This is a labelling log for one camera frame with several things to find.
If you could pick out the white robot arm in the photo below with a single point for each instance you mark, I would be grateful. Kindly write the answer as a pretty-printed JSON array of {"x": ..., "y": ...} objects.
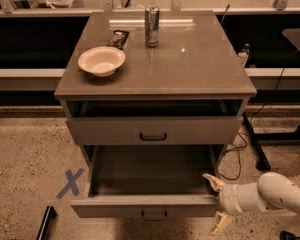
[{"x": 272, "y": 193}]

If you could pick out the grey drawer cabinet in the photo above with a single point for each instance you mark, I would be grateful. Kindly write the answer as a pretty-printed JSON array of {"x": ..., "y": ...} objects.
[{"x": 193, "y": 60}]

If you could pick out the white bowl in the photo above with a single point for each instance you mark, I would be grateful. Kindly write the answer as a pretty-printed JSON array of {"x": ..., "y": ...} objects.
[{"x": 101, "y": 61}]

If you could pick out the black stand leg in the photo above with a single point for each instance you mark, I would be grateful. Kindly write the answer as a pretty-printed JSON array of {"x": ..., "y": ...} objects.
[{"x": 262, "y": 163}]

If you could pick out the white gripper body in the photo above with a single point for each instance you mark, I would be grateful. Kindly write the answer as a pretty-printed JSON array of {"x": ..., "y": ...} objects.
[{"x": 228, "y": 199}]

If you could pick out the black bar on floor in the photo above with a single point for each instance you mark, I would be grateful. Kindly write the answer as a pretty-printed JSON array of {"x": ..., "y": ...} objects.
[{"x": 49, "y": 215}]

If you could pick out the grey drawer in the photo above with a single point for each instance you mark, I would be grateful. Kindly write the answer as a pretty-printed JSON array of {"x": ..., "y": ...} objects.
[
  {"x": 152, "y": 183},
  {"x": 153, "y": 122}
]

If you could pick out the blue tape cross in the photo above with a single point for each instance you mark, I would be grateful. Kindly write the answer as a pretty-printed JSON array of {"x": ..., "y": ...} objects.
[{"x": 71, "y": 183}]

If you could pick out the black object bottom right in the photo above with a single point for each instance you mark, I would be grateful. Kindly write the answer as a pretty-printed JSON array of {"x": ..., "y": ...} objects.
[{"x": 284, "y": 235}]

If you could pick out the black snack packet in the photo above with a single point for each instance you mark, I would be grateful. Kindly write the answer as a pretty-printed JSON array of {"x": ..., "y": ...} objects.
[{"x": 118, "y": 39}]

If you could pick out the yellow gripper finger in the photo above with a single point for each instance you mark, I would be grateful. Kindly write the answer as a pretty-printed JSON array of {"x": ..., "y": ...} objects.
[
  {"x": 215, "y": 182},
  {"x": 222, "y": 221}
]

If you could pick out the silver blue drink can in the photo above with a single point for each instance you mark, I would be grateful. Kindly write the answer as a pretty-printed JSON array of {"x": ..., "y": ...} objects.
[{"x": 151, "y": 19}]

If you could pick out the small spray bottle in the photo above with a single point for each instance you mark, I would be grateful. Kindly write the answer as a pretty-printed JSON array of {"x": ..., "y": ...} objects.
[{"x": 244, "y": 54}]

